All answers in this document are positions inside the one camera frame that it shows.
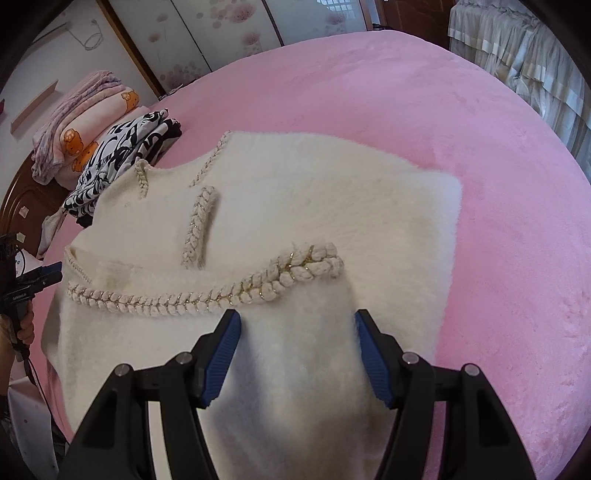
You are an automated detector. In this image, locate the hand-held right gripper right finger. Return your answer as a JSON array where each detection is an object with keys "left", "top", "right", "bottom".
[{"left": 353, "top": 308, "right": 537, "bottom": 480}]

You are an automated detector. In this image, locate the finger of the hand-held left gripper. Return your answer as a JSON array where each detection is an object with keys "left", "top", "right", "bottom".
[{"left": 28, "top": 262, "right": 64, "bottom": 291}]

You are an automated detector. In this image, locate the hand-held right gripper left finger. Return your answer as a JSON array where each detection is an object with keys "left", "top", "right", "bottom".
[{"left": 58, "top": 309, "right": 243, "bottom": 480}]

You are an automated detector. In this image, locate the white fluffy braid-trimmed cardigan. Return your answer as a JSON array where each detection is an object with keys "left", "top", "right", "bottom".
[{"left": 41, "top": 130, "right": 463, "bottom": 480}]

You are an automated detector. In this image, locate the person's left hand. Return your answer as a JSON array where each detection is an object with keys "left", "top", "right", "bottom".
[{"left": 19, "top": 309, "right": 36, "bottom": 347}]

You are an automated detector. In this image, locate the small white cloth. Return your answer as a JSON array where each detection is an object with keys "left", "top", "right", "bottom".
[{"left": 38, "top": 213, "right": 66, "bottom": 257}]

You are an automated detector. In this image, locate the wooden headboard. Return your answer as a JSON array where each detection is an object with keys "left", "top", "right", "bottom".
[{"left": 0, "top": 159, "right": 77, "bottom": 252}]

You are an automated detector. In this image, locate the black and white printed garment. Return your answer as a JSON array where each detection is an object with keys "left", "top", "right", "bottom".
[{"left": 62, "top": 108, "right": 183, "bottom": 220}]

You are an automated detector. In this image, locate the pink bear-print quilt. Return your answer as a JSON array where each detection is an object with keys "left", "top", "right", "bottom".
[{"left": 55, "top": 88, "right": 141, "bottom": 190}]

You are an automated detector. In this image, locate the pink striped folded blanket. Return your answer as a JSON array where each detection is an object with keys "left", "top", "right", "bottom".
[{"left": 31, "top": 70, "right": 123, "bottom": 185}]

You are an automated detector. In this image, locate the pink plush bed blanket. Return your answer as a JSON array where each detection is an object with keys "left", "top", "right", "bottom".
[{"left": 9, "top": 28, "right": 591, "bottom": 480}]

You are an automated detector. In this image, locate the flower-print sliding wardrobe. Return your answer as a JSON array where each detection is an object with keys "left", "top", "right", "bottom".
[{"left": 97, "top": 0, "right": 384, "bottom": 100}]

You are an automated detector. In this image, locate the brown wooden door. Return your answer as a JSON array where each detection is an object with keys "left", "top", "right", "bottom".
[{"left": 381, "top": 0, "right": 458, "bottom": 49}]

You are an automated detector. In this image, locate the black cable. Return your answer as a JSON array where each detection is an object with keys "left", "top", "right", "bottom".
[{"left": 16, "top": 346, "right": 51, "bottom": 407}]

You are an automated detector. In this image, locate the pink wall shelf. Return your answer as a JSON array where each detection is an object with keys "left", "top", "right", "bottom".
[{"left": 10, "top": 79, "right": 60, "bottom": 134}]

